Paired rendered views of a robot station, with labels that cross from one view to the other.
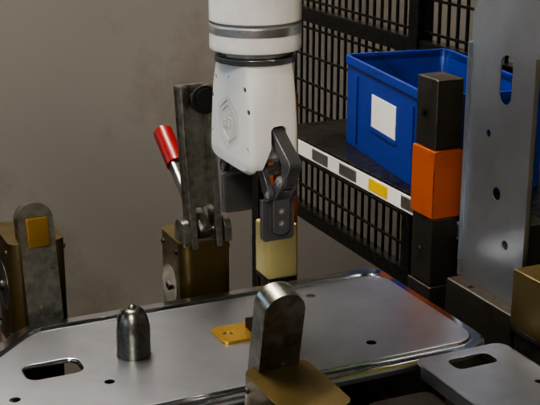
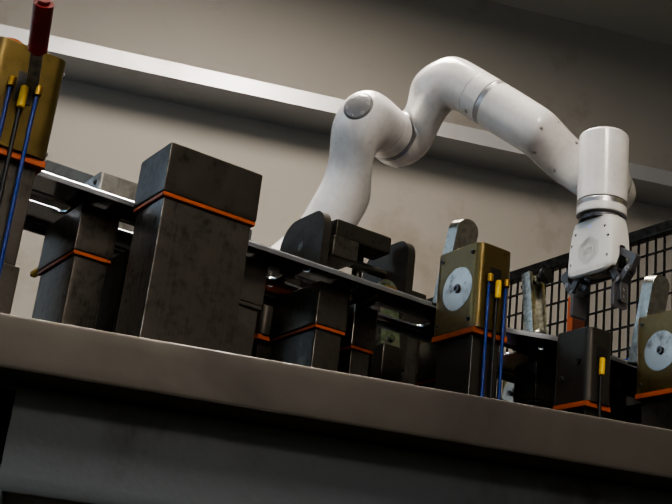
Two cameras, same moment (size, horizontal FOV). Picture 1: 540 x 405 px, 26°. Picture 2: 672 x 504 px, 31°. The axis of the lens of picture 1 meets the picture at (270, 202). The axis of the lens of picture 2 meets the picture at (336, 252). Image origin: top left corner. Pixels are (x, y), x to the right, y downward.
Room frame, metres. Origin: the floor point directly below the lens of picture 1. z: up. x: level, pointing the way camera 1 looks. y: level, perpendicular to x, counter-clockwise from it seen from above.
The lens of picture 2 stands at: (-0.73, 0.68, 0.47)
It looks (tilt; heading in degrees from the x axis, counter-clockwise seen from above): 21 degrees up; 353
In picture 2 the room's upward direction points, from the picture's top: 7 degrees clockwise
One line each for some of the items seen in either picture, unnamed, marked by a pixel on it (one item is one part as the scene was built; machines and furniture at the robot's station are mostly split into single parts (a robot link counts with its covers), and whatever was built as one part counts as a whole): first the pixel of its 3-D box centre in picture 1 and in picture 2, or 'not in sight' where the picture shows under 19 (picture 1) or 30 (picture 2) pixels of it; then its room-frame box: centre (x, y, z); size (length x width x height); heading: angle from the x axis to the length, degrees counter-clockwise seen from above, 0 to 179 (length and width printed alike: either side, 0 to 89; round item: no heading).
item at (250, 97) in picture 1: (255, 104); (600, 247); (1.06, 0.01, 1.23); 0.10 x 0.07 x 0.11; 25
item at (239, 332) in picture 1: (255, 325); not in sight; (1.06, 0.01, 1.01); 0.08 x 0.04 x 0.01; 115
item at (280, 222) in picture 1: (282, 207); (625, 286); (1.00, -0.01, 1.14); 0.03 x 0.03 x 0.07; 25
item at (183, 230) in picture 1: (182, 231); not in sight; (1.17, 0.09, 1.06); 0.03 x 0.01 x 0.03; 25
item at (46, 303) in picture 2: not in sight; (60, 331); (0.69, 0.82, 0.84); 0.12 x 0.05 x 0.29; 25
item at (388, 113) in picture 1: (437, 116); not in sight; (1.57, -0.23, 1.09); 0.30 x 0.17 x 0.13; 17
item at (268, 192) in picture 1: (272, 165); (615, 269); (1.02, 0.00, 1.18); 0.05 x 0.03 x 0.05; 25
